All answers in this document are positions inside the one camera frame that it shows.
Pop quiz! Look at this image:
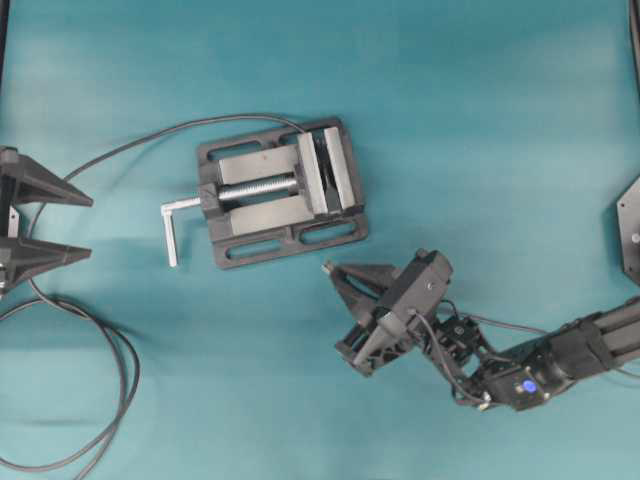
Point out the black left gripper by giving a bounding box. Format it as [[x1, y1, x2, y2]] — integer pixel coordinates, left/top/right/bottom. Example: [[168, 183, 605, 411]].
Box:
[[1, 146, 93, 297]]

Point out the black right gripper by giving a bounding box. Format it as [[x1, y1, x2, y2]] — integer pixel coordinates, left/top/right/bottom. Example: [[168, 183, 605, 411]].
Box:
[[329, 249, 453, 376]]

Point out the black female USB cable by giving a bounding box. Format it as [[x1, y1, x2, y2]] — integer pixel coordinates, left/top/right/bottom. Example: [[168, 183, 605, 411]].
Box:
[[0, 112, 307, 472]]

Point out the black male USB cable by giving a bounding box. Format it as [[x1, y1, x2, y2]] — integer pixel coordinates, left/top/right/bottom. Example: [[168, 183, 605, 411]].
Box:
[[322, 260, 640, 379]]

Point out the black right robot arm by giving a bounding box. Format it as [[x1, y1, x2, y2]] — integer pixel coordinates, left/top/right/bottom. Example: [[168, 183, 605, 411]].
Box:
[[323, 249, 639, 411]]

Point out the black drill press vise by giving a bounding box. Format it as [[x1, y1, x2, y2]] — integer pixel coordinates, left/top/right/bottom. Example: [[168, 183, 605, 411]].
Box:
[[197, 117, 368, 269]]

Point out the silver vise crank handle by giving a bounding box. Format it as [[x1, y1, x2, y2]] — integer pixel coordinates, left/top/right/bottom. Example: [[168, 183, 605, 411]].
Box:
[[160, 197, 201, 268]]

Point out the black left frame post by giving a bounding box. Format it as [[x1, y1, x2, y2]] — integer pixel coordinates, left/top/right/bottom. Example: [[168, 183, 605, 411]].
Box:
[[0, 0, 10, 80]]

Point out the black frame post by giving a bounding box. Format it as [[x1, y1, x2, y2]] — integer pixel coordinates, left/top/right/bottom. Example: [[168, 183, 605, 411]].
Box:
[[628, 0, 640, 87], [0, 0, 10, 80]]

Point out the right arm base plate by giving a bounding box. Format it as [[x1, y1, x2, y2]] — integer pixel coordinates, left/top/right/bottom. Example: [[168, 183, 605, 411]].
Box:
[[616, 178, 640, 285]]

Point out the black right frame post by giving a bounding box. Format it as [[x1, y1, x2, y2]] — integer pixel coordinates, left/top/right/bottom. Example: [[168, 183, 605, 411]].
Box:
[[628, 0, 640, 87]]

